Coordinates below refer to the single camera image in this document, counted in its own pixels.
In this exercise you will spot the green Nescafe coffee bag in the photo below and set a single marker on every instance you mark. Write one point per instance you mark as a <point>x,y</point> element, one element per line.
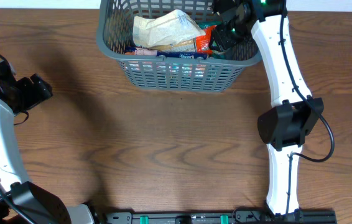
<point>202,42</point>

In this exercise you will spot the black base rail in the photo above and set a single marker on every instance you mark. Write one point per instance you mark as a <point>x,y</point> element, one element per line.
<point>238,216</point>

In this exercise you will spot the colourful tissue pack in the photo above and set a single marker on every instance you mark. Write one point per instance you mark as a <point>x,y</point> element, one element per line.
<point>146,53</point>

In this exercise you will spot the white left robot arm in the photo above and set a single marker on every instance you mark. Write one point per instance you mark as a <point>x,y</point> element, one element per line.
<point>21,201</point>

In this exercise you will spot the beige grain bag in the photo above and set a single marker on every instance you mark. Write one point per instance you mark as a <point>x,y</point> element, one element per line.
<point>172,28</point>

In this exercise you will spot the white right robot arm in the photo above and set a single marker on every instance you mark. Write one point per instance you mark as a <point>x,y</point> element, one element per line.
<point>294,111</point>

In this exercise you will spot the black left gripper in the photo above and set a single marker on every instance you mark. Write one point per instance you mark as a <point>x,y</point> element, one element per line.
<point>37,94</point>

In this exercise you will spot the orange spaghetti packet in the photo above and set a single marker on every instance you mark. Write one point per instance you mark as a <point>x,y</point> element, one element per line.
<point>185,46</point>

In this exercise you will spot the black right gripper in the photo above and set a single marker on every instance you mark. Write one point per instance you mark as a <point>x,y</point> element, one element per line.
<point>221,38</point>

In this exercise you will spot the grey plastic basket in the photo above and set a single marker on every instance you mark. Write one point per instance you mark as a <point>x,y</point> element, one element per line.
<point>114,35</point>

